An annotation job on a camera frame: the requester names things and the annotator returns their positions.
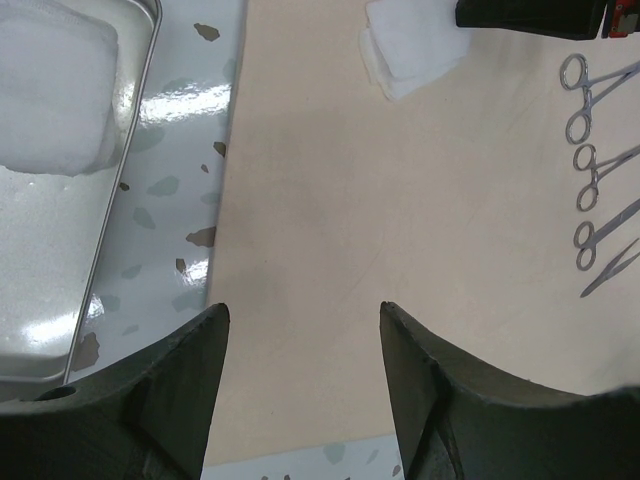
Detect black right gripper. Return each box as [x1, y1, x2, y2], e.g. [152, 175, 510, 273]
[455, 0, 640, 40]

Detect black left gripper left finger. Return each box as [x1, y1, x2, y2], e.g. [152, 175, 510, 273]
[1, 304, 230, 479]

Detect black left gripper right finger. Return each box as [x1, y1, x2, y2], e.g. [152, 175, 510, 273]
[380, 302, 639, 479]

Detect white gauze pad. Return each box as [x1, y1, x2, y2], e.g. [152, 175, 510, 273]
[366, 0, 472, 79]
[359, 28, 425, 101]
[1, 1, 119, 177]

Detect steel hemostat forceps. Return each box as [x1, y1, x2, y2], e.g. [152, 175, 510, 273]
[559, 53, 639, 145]
[572, 143, 639, 213]

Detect beige cloth mat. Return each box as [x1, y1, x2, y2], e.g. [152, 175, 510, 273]
[206, 1, 639, 465]

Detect small steel scissors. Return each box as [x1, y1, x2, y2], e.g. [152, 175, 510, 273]
[573, 200, 639, 271]

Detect steel tweezers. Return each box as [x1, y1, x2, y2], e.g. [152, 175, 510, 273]
[580, 238, 639, 298]

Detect metal tray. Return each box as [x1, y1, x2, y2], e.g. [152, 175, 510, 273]
[1, 1, 162, 401]

